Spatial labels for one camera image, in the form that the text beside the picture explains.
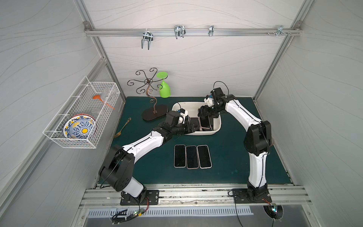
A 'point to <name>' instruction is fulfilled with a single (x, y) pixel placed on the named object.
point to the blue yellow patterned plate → (78, 126)
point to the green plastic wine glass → (164, 88)
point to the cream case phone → (203, 156)
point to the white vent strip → (108, 213)
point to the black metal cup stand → (154, 112)
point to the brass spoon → (118, 134)
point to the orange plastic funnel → (98, 97)
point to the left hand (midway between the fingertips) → (197, 127)
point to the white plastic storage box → (192, 108)
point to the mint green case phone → (179, 156)
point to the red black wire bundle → (140, 212)
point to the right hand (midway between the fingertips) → (202, 114)
